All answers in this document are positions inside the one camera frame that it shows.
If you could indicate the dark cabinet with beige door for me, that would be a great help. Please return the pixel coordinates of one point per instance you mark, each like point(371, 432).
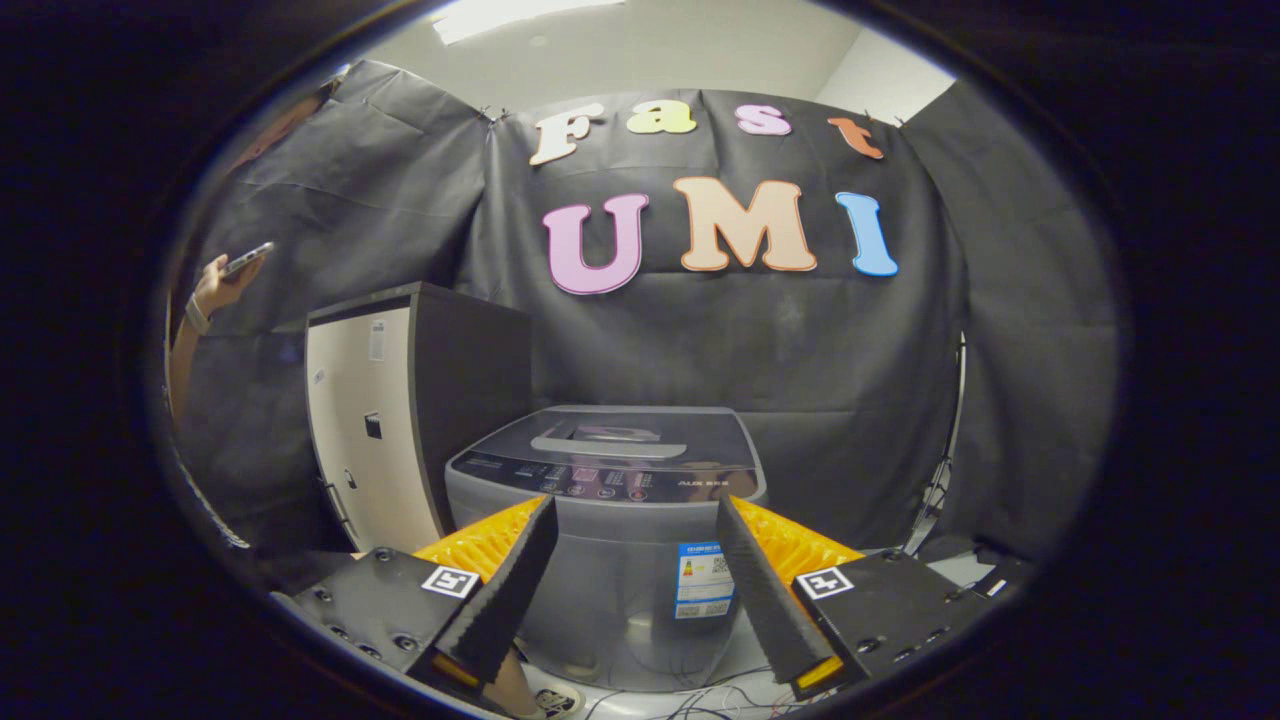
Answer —
point(370, 450)

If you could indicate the person's leg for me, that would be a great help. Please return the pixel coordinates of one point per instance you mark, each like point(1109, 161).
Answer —
point(510, 685)

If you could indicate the grey washing machine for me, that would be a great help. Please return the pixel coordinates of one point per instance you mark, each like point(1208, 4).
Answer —
point(620, 570)

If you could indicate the person's shoe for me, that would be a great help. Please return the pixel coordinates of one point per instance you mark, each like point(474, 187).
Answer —
point(558, 702)

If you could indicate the grey wristband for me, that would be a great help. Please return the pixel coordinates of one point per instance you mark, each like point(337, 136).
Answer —
point(197, 314)

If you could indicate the black backdrop cloth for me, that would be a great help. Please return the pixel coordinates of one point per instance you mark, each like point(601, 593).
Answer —
point(800, 350)

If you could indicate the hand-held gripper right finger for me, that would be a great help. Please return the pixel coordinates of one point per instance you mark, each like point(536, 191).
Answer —
point(765, 590)

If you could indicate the light stand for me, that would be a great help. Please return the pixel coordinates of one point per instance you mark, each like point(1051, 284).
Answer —
point(945, 480)

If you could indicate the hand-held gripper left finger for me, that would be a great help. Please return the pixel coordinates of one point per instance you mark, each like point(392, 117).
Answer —
point(510, 590)

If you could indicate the dark washing machine lid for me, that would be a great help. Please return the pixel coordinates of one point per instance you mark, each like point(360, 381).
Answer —
point(700, 437)

